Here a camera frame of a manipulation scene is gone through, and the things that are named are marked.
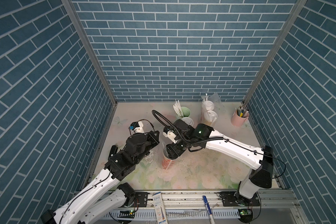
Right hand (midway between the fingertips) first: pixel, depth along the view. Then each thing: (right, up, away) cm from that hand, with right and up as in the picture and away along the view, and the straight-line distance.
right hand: (172, 151), depth 72 cm
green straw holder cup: (+9, +21, +28) cm, 36 cm away
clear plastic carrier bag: (+27, +23, +22) cm, 42 cm away
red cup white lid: (+10, +15, +16) cm, 24 cm away
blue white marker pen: (+19, -30, -1) cm, 35 cm away
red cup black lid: (-3, -5, +1) cm, 6 cm away
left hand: (-3, +10, -3) cm, 11 cm away
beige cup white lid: (+24, +17, +13) cm, 33 cm away
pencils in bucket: (+48, +21, +23) cm, 58 cm away
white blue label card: (-6, -29, -1) cm, 30 cm away
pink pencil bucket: (+47, +14, +28) cm, 57 cm away
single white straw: (+23, +33, +25) cm, 48 cm away
